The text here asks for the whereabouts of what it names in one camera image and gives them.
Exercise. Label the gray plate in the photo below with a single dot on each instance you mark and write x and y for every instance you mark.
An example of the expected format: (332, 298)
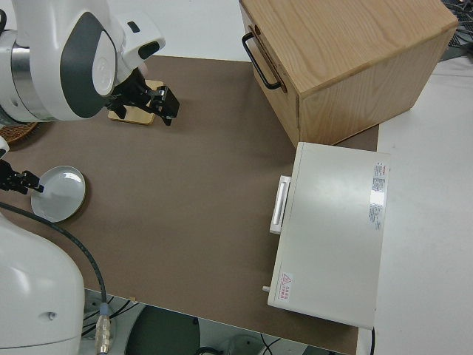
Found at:
(63, 201)

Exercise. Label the brown table mat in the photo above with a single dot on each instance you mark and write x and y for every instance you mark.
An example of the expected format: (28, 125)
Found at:
(184, 185)

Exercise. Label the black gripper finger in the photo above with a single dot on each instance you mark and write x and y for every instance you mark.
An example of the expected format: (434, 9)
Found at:
(31, 179)
(157, 100)
(21, 188)
(170, 105)

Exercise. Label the white toaster oven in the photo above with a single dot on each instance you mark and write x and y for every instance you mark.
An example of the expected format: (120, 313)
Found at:
(332, 229)

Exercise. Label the brown wicker basket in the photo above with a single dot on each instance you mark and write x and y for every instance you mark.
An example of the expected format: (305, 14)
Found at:
(16, 131)

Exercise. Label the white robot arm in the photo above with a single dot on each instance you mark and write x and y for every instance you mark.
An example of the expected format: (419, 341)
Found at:
(3, 146)
(37, 37)

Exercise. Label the wooden box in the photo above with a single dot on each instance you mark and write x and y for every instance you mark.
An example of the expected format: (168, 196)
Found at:
(351, 55)

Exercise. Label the dark gray round base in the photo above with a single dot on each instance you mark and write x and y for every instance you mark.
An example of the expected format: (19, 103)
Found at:
(162, 333)

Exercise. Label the small wooden block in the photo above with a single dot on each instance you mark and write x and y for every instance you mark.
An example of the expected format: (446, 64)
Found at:
(138, 116)

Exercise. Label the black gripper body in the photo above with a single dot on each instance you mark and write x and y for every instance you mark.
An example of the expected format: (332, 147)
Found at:
(7, 177)
(131, 92)

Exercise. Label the small white oven knob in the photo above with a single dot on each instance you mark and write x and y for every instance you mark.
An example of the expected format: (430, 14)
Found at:
(265, 288)

